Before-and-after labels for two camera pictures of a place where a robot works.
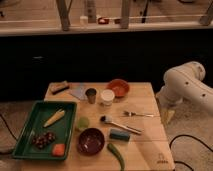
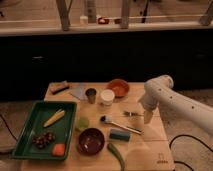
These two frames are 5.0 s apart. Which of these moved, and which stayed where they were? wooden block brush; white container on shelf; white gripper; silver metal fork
Moved: white gripper
Stayed: wooden block brush; silver metal fork; white container on shelf
